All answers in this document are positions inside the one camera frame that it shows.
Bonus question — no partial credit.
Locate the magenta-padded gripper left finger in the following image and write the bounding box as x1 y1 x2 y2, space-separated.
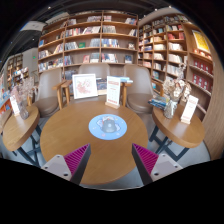
41 143 93 186

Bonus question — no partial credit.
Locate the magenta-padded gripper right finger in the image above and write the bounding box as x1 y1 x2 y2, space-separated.
131 143 184 186

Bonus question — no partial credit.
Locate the grey computer mouse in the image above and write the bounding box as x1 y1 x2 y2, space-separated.
100 116 117 134

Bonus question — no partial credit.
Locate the round light blue mouse pad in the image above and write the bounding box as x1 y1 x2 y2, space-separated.
87 113 128 140

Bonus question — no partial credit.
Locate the round wooden side table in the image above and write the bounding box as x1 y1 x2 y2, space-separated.
148 103 206 163
2 104 43 166

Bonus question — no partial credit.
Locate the glass vase with beige flowers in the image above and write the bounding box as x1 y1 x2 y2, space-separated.
162 63 193 120

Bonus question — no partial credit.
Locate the small white table sign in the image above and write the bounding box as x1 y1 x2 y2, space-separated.
180 94 200 125
9 94 21 117

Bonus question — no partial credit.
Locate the stack of books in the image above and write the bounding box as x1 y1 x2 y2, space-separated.
147 95 168 111

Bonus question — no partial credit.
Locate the white framed flower picture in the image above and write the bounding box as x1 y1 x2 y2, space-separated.
71 73 99 100

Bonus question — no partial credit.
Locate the white sign on wooden base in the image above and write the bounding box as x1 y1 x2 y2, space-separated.
105 75 122 110

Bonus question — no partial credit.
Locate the dark book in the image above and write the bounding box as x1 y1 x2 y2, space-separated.
96 78 108 97

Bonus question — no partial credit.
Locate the light blue book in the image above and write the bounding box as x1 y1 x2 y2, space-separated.
116 76 134 84

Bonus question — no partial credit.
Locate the small distant wooden bookshelf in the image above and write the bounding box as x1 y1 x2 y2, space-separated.
6 53 25 81

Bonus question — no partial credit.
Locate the curved wooden bookshelf unit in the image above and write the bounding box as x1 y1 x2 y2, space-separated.
137 14 224 111

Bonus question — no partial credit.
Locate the wide wooden bookshelf unit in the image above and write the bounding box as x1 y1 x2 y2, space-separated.
37 11 139 73

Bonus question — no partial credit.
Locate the white hanging ceiling panel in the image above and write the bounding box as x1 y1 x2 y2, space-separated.
20 20 46 33

